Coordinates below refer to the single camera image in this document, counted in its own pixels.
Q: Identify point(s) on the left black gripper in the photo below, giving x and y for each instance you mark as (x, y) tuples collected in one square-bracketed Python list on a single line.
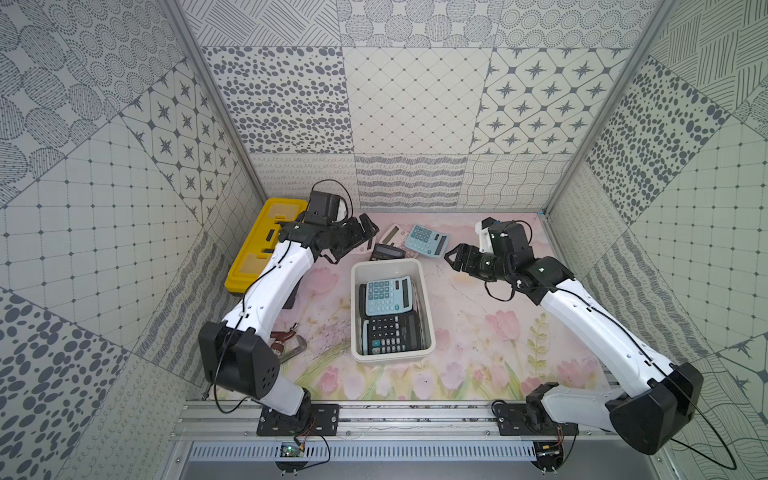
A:
[(349, 233)]

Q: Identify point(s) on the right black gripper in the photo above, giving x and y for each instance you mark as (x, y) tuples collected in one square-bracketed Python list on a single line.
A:
[(463, 249)]

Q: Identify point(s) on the small black calculator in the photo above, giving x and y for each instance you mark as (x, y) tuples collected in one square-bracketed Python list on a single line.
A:
[(383, 252)]

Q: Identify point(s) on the small blue calculator back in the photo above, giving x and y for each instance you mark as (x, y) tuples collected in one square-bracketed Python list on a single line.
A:
[(427, 242)]

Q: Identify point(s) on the white plastic storage box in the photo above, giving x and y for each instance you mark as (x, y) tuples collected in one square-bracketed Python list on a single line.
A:
[(365, 272)]

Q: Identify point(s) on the black calculator back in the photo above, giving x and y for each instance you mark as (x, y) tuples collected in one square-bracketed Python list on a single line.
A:
[(392, 334)]

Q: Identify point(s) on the pink calculator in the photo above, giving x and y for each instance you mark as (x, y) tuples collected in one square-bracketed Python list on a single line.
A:
[(395, 236)]

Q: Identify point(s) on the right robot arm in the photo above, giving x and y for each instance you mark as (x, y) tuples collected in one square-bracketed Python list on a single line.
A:
[(654, 399)]

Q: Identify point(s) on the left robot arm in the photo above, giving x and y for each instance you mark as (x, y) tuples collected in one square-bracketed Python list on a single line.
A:
[(235, 351)]

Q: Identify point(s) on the yellow black toolbox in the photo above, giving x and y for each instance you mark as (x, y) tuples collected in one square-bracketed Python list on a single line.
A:
[(261, 241)]

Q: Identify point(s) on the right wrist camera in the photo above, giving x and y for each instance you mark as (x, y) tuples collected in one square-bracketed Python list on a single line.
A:
[(484, 240)]

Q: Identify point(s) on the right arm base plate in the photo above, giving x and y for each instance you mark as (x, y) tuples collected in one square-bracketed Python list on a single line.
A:
[(519, 419)]

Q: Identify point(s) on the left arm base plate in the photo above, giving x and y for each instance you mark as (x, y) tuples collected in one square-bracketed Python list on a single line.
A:
[(313, 419)]

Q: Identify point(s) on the aluminium rail frame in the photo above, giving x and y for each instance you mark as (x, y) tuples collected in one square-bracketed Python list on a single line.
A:
[(381, 431)]

